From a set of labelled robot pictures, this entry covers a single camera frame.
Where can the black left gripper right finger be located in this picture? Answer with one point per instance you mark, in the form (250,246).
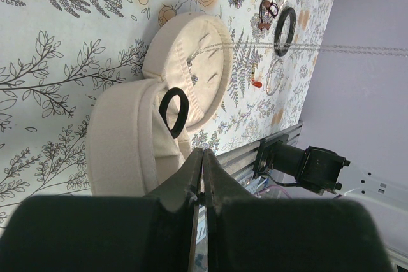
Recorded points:
(246,233)

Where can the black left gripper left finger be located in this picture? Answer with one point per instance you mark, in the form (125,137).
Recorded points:
(156,232)

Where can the beige round jewelry case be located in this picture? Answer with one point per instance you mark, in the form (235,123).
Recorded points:
(138,134)

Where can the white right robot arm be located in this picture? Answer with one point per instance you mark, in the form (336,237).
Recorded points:
(320,170)

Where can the small red earring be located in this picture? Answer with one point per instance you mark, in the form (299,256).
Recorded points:
(254,82)

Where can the floral patterned table mat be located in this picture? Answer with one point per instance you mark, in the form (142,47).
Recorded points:
(57,56)

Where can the aluminium front rail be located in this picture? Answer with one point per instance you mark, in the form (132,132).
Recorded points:
(239,164)

